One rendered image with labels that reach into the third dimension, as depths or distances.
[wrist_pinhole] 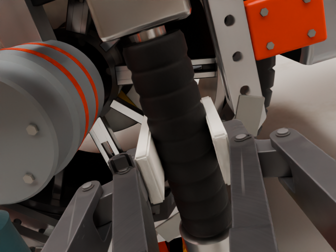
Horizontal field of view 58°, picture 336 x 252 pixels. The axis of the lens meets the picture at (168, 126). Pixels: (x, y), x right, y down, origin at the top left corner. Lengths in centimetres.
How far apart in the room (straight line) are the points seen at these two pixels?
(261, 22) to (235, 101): 10
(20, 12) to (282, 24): 31
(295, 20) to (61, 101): 28
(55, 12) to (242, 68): 41
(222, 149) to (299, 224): 121
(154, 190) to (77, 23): 38
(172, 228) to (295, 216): 95
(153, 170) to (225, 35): 26
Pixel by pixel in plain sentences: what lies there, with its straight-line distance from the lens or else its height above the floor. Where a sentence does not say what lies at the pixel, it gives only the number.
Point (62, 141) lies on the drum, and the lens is 29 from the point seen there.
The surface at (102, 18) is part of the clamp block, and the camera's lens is 16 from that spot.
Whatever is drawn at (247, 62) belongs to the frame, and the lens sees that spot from 40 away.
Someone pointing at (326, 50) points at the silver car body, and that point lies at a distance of 60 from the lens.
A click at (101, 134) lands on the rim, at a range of 54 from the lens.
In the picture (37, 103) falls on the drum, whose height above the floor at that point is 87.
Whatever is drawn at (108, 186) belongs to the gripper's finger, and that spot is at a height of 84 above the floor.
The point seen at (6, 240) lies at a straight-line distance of 43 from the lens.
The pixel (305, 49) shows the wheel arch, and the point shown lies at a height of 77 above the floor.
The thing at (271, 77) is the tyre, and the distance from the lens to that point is 50.
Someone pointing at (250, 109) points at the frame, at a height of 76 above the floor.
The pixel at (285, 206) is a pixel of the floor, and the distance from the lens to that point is 144.
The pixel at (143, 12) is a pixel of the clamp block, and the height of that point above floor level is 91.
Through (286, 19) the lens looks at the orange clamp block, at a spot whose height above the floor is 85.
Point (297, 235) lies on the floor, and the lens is 131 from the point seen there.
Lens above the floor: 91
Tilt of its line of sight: 20 degrees down
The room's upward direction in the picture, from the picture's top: 18 degrees counter-clockwise
